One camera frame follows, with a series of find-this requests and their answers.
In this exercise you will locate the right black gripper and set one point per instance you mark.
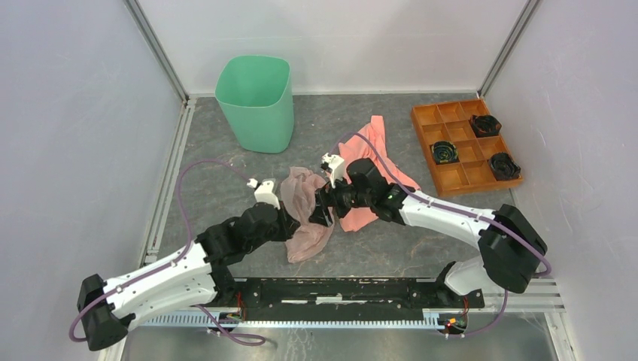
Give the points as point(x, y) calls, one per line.
point(328, 196)

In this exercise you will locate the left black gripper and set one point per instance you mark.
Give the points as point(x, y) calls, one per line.
point(289, 226)

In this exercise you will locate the translucent pink plastic trash bag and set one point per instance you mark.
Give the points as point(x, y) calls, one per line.
point(297, 193)

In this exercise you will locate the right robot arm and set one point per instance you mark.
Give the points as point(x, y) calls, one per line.
point(510, 249)

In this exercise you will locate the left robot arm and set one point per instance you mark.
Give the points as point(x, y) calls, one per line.
point(196, 274)

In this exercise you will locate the green plastic trash bin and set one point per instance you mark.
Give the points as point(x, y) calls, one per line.
point(254, 93)

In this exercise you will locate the salmon pink cloth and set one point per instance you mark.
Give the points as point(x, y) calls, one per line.
point(356, 148)

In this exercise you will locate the black green bag roll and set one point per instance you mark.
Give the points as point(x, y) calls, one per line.
point(444, 152)

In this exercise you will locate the orange compartment tray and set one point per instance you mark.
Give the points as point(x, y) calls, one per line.
point(449, 121)

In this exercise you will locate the black bag roll top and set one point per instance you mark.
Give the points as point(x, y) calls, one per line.
point(485, 125)

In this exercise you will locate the black bag roll right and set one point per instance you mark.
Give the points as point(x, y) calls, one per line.
point(503, 167)

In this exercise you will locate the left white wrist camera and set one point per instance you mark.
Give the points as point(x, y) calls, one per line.
point(264, 191)

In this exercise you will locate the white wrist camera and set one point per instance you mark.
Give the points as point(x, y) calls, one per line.
point(264, 191)
point(334, 166)

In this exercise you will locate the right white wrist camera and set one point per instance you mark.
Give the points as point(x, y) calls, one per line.
point(334, 166)

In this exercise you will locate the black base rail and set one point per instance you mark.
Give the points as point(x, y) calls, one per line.
point(344, 302)

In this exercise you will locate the left corner aluminium post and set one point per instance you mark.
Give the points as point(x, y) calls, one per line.
point(136, 11)

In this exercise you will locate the corner aluminium post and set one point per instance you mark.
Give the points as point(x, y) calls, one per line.
point(517, 30)
point(136, 11)

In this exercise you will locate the right corner aluminium post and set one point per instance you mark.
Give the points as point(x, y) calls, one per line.
point(517, 30)

